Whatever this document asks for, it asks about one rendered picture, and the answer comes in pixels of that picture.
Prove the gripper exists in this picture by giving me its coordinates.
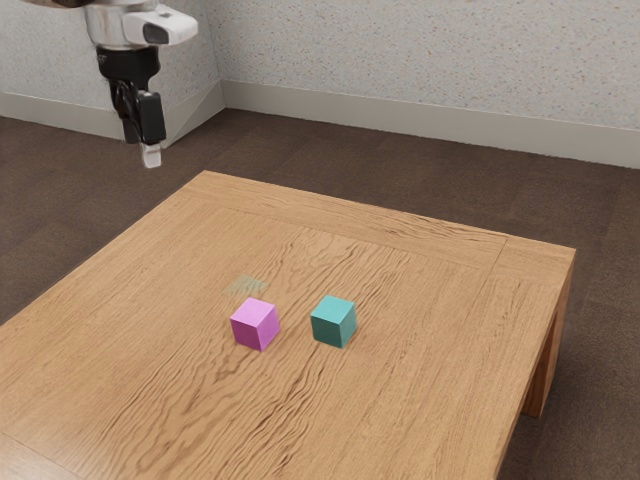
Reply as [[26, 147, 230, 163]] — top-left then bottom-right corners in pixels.
[[95, 44, 168, 170]]

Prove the pink block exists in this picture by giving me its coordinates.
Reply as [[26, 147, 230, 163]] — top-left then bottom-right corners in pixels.
[[229, 296, 280, 353]]

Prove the teal block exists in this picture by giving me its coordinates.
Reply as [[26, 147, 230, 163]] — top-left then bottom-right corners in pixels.
[[309, 293, 358, 350]]

